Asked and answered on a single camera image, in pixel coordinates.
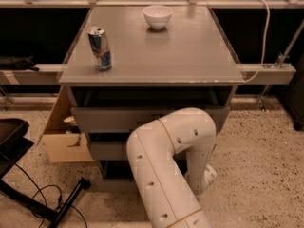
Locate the black floor cable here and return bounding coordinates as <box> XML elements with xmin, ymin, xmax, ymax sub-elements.
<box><xmin>0</xmin><ymin>154</ymin><xmax>88</xmax><ymax>228</ymax></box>

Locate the black cloth on rail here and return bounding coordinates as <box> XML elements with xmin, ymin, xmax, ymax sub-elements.
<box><xmin>0</xmin><ymin>56</ymin><xmax>39</xmax><ymax>71</ymax></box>

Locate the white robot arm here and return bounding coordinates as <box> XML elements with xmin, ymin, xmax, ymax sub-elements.
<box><xmin>126</xmin><ymin>108</ymin><xmax>217</xmax><ymax>228</ymax></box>

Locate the grey bottom drawer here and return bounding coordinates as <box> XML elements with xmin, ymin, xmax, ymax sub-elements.
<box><xmin>94</xmin><ymin>160</ymin><xmax>188</xmax><ymax>193</ymax></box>

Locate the grey top drawer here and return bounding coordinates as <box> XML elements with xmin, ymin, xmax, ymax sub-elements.
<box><xmin>69</xmin><ymin>104</ymin><xmax>231</xmax><ymax>134</ymax></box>

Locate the grey drawer cabinet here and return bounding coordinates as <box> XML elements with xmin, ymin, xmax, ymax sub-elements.
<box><xmin>56</xmin><ymin>5</ymin><xmax>244</xmax><ymax>182</ymax></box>

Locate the grey middle drawer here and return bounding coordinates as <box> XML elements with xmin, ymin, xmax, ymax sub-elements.
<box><xmin>89</xmin><ymin>133</ymin><xmax>129</xmax><ymax>161</ymax></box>

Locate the white bowl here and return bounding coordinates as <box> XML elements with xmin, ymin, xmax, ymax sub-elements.
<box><xmin>142</xmin><ymin>5</ymin><xmax>173</xmax><ymax>29</ymax></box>

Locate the blue silver drink can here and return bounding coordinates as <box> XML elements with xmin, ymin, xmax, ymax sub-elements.
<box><xmin>87</xmin><ymin>26</ymin><xmax>112</xmax><ymax>71</ymax></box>

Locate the black stand with tray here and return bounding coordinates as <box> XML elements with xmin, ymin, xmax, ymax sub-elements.
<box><xmin>0</xmin><ymin>118</ymin><xmax>92</xmax><ymax>228</ymax></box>

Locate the cardboard box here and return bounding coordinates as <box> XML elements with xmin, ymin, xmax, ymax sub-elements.
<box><xmin>42</xmin><ymin>87</ymin><xmax>93</xmax><ymax>162</ymax></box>

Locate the grey drawer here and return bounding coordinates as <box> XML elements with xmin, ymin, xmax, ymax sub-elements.
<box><xmin>94</xmin><ymin>160</ymin><xmax>188</xmax><ymax>193</ymax></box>
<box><xmin>69</xmin><ymin>104</ymin><xmax>231</xmax><ymax>134</ymax></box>
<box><xmin>89</xmin><ymin>133</ymin><xmax>129</xmax><ymax>161</ymax></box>

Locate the white hanging cable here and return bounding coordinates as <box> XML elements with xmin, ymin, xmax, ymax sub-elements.
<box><xmin>242</xmin><ymin>0</ymin><xmax>271</xmax><ymax>84</ymax></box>

